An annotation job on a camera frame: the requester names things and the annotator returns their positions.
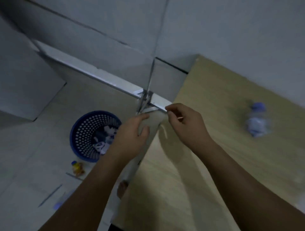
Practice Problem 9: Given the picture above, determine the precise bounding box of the small orange bottle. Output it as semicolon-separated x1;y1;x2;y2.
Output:
71;161;85;177

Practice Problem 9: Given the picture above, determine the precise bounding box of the crumpled white paper trash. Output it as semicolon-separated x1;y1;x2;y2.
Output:
93;126;119;155

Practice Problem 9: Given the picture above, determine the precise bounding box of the white metal frame rail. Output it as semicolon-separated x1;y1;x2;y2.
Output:
33;39;172;113

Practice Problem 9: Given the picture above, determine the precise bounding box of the person's left hand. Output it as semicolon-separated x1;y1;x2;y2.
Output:
108;113;150;165

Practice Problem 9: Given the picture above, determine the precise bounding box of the blue perforated plastic basket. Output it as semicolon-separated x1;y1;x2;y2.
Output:
70;110;122;163

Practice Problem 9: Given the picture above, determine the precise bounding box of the person's right hand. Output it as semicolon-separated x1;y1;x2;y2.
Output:
165;103;215;153

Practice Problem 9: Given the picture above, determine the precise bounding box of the thin metal pole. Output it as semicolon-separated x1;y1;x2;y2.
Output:
136;0;170;115

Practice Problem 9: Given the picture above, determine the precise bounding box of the person's right forearm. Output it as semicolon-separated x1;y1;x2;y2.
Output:
191;140;305;231

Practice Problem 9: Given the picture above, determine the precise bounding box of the clear plastic bottle blue cap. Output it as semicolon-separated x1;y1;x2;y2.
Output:
245;102;272;138

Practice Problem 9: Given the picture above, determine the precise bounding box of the person's left forearm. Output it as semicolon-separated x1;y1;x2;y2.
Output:
38;153;141;231

